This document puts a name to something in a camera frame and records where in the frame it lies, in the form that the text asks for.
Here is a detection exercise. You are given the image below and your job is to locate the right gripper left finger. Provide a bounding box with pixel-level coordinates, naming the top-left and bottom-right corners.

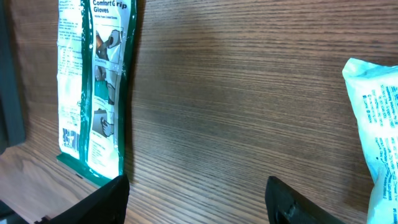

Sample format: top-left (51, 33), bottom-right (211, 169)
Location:
top-left (35, 174), bottom-right (130, 224)

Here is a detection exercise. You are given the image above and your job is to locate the teal toothbrush package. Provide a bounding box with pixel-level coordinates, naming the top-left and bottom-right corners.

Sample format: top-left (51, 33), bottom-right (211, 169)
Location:
top-left (342, 58), bottom-right (397, 224)

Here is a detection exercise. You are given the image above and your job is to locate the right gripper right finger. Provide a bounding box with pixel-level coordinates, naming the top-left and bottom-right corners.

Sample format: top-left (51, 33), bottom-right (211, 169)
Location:
top-left (265, 176), bottom-right (344, 224)

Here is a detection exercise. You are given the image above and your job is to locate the green white sponge package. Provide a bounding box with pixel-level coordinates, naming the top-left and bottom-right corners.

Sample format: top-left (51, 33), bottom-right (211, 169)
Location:
top-left (57, 0), bottom-right (137, 186)

